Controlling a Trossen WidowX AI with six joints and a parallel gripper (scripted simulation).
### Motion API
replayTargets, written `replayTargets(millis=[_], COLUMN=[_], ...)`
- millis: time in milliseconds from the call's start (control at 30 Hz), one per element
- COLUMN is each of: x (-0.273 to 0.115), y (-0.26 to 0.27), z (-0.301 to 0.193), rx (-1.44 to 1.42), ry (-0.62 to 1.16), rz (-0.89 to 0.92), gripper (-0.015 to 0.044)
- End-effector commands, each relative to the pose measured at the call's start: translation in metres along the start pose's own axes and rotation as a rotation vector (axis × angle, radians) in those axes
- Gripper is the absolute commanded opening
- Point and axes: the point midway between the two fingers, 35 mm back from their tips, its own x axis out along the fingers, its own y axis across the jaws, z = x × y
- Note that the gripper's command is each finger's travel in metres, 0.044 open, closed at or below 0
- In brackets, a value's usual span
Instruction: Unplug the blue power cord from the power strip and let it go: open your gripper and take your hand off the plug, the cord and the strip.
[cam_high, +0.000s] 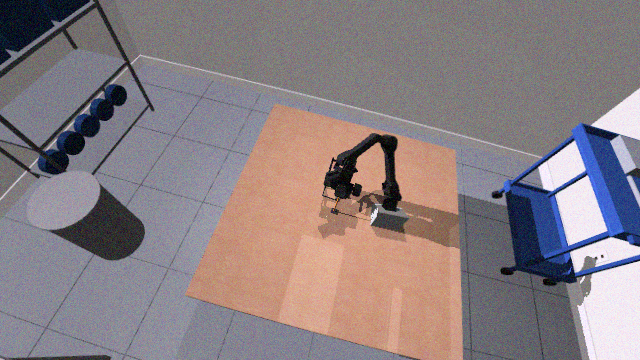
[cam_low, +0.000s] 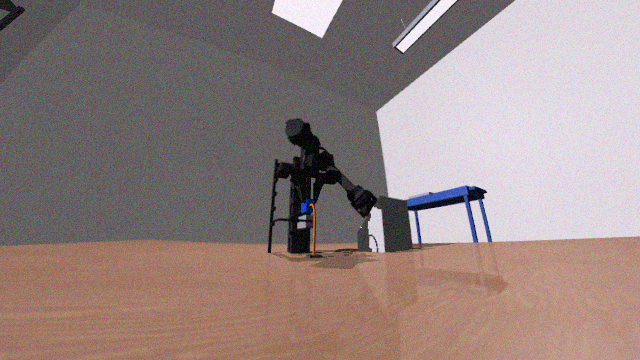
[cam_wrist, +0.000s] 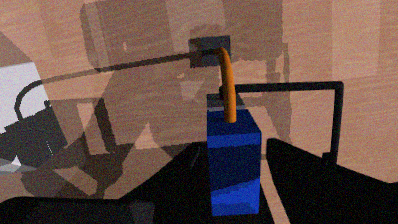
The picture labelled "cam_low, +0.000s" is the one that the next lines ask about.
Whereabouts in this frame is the black power cord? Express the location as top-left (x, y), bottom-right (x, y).
top-left (272, 215), bottom-right (314, 229)

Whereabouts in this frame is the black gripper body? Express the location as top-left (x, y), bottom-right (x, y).
top-left (276, 148), bottom-right (342, 185)

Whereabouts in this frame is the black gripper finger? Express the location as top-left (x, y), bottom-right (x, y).
top-left (290, 174), bottom-right (305, 203)
top-left (313, 177), bottom-right (329, 204)

